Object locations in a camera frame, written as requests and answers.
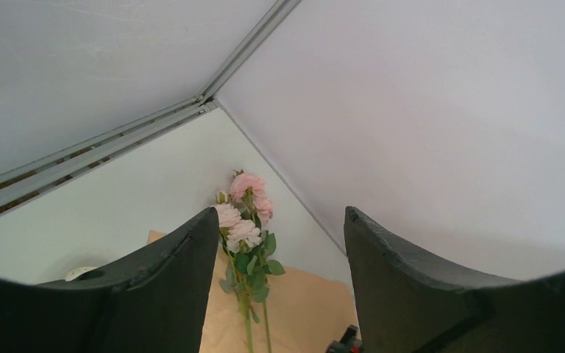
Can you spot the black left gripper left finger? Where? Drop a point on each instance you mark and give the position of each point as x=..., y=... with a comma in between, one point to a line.
x=152, y=300

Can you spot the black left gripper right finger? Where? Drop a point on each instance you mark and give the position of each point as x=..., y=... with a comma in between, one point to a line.
x=408, y=299

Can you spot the cream printed ribbon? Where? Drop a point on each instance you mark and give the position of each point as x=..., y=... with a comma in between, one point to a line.
x=77, y=272

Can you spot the orange wrapping paper sheet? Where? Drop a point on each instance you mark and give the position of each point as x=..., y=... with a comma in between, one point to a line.
x=308, y=307

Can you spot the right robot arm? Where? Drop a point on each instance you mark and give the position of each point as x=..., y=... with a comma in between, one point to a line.
x=349, y=342

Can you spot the aluminium frame rail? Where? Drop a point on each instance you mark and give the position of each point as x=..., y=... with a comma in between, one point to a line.
x=84, y=81

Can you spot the pink flower bouquet green wrap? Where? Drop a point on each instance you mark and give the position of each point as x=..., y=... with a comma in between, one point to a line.
x=244, y=211

